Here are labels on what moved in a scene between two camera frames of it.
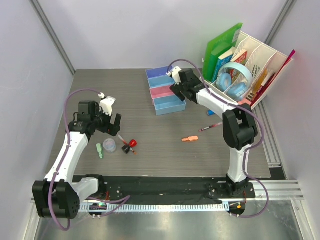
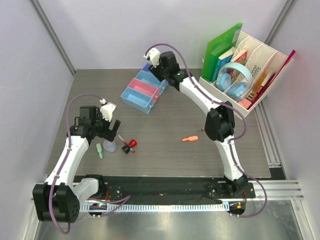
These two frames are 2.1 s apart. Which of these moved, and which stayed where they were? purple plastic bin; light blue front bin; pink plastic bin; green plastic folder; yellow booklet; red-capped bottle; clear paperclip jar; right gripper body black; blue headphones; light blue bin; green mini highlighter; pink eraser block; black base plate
Moved: purple plastic bin; pink plastic bin; light blue bin; light blue front bin; right gripper body black
Stayed: black base plate; green mini highlighter; red-capped bottle; clear paperclip jar; pink eraser block; green plastic folder; blue headphones; yellow booklet
